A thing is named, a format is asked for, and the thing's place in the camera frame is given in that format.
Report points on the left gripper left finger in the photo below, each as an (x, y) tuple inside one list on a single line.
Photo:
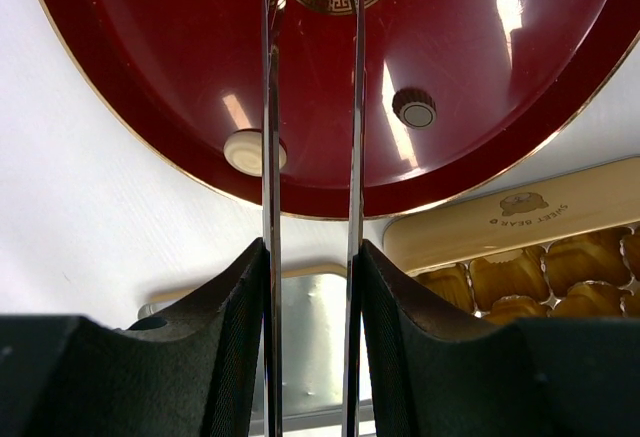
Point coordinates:
[(188, 370)]

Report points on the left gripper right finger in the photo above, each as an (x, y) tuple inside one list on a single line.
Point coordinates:
[(436, 370)]

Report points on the silver tin lid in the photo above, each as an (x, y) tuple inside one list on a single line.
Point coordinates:
[(313, 331)]

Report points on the gold chocolate box tray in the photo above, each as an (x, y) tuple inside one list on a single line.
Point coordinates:
[(563, 247)]

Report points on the white oval chocolate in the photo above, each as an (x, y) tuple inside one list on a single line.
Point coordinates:
[(243, 151)]

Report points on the red round plate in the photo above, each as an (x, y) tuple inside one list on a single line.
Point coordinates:
[(506, 77)]

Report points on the silver metal tongs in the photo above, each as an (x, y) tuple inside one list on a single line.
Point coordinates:
[(272, 15)]

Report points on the dark round chocolate cup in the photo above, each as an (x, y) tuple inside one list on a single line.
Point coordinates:
[(414, 107)]

